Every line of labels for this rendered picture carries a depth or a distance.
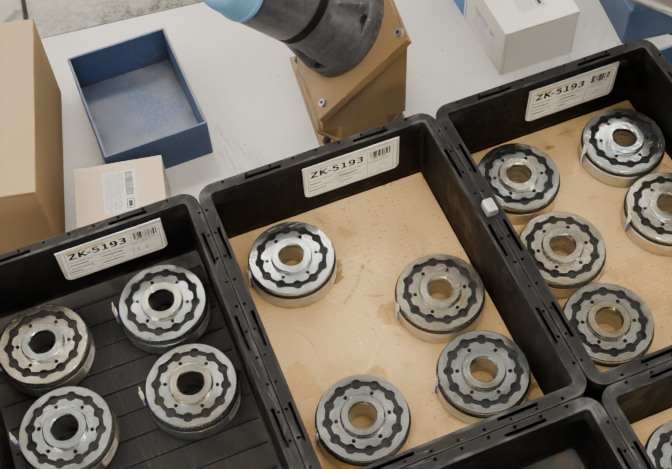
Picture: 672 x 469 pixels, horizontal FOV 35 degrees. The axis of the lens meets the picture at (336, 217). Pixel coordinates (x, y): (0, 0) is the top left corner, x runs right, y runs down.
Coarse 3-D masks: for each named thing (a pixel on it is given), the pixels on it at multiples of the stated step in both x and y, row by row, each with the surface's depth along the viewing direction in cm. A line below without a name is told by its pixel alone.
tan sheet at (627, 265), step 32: (576, 128) 141; (480, 160) 138; (576, 160) 138; (576, 192) 135; (608, 192) 135; (512, 224) 133; (608, 224) 132; (608, 256) 130; (640, 256) 130; (640, 288) 127
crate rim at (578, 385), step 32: (384, 128) 129; (288, 160) 127; (448, 160) 126; (224, 256) 122; (512, 256) 119; (256, 320) 117; (544, 320) 116; (576, 384) 110; (288, 416) 109; (512, 416) 108; (416, 448) 107; (448, 448) 107
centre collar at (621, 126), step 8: (608, 128) 136; (616, 128) 136; (624, 128) 136; (632, 128) 136; (608, 136) 135; (640, 136) 135; (608, 144) 135; (616, 144) 134; (640, 144) 134; (616, 152) 134; (624, 152) 134; (632, 152) 134
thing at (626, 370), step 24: (624, 48) 135; (648, 48) 135; (552, 72) 133; (480, 96) 131; (504, 96) 132; (456, 144) 127; (480, 192) 124; (504, 216) 122; (528, 264) 118; (552, 312) 115; (576, 336) 113; (576, 360) 112; (600, 384) 110
